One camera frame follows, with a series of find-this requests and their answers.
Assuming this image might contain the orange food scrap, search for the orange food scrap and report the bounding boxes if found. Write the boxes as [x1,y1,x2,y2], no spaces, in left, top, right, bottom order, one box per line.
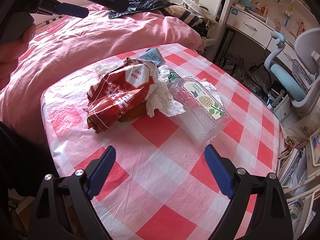
[117,102,147,123]

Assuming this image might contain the dark blue shiny jacket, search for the dark blue shiny jacket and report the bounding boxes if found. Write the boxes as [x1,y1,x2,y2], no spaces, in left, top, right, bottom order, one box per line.
[108,0,181,19]

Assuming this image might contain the red checked tablecloth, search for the red checked tablecloth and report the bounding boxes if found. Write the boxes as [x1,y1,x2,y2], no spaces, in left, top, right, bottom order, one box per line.
[41,42,286,240]

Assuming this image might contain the small white tissue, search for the small white tissue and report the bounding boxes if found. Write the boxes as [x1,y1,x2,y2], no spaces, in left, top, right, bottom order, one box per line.
[94,61,119,76]

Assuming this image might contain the clear plastic bags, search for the clear plastic bags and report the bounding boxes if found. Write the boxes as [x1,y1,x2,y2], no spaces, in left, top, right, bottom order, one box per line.
[220,55,275,94]

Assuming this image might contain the pink blanket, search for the pink blanket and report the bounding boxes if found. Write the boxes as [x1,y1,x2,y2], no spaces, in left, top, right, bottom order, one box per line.
[0,3,203,145]

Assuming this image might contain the white drawer cabinet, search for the white drawer cabinet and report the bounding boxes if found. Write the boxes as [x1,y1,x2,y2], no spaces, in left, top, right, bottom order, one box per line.
[272,95,311,131]

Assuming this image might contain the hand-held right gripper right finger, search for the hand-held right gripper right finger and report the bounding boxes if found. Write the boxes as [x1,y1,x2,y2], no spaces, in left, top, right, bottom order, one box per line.
[204,144,293,240]

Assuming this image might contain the clear plastic bottle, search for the clear plastic bottle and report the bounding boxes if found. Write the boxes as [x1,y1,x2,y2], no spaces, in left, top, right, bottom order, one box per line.
[169,71,233,145]

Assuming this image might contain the pile of books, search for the pile of books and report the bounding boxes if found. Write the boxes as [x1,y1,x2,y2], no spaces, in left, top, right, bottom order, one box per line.
[277,144,320,230]

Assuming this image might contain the person's left hand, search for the person's left hand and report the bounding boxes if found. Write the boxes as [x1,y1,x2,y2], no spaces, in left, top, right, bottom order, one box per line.
[0,24,37,91]

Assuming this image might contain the person's dark clothing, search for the person's dark clothing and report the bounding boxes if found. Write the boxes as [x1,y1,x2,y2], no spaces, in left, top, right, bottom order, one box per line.
[0,121,59,198]

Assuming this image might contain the red snack bag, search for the red snack bag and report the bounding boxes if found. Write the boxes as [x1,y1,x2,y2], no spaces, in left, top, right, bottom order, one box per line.
[82,57,159,134]

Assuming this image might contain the large white tissue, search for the large white tissue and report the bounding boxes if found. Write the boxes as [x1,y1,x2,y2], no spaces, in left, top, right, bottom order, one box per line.
[146,65,187,118]

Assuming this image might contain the beige striped cloth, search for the beige striped cloth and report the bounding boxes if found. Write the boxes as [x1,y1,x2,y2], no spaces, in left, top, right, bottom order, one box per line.
[162,4,208,28]

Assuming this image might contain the blue snack packet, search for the blue snack packet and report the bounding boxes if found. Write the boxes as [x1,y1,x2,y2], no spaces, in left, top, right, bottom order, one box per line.
[139,47,165,67]

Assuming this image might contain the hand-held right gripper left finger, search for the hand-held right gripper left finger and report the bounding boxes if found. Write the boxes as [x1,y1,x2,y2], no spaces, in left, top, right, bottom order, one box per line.
[27,145,117,240]

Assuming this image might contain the white paper bag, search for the white paper bag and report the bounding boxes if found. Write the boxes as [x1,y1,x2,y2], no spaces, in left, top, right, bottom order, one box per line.
[287,119,314,144]

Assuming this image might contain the white desk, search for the white desk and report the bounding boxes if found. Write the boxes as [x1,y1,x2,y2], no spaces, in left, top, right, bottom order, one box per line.
[225,4,320,64]

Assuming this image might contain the grey and blue office chair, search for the grey and blue office chair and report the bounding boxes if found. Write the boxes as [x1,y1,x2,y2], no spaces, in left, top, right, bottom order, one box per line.
[264,27,320,117]

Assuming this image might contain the beige canvas bag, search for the beige canvas bag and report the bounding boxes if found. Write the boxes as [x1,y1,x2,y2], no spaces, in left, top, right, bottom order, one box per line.
[180,0,218,25]

